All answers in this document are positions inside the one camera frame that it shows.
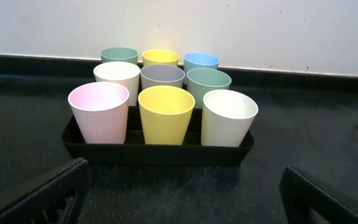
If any yellow cup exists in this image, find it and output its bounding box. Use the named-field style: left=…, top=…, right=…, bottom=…
left=137, top=85, right=196, bottom=146
left=141, top=49, right=180, bottom=67

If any pink cup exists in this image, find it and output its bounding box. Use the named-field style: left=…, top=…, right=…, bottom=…
left=67, top=81, right=131, bottom=145

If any green cup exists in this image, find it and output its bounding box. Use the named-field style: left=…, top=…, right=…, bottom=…
left=186, top=67, right=232, bottom=110
left=99, top=47, right=139, bottom=66

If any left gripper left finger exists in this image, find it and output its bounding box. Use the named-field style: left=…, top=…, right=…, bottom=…
left=0, top=157, right=91, bottom=224

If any blue cup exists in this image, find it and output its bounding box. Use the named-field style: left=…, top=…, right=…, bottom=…
left=183, top=52, right=221, bottom=85

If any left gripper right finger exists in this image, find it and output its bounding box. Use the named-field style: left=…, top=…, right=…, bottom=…
left=278, top=166, right=358, bottom=224

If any grey cup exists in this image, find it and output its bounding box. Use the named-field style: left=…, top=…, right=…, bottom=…
left=139, top=63, right=186, bottom=91

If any white cup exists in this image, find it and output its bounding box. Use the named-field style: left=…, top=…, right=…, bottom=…
left=200, top=89, right=259, bottom=148
left=93, top=60, right=142, bottom=107

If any black tray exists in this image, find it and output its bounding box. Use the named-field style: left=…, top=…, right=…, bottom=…
left=61, top=105, right=255, bottom=167

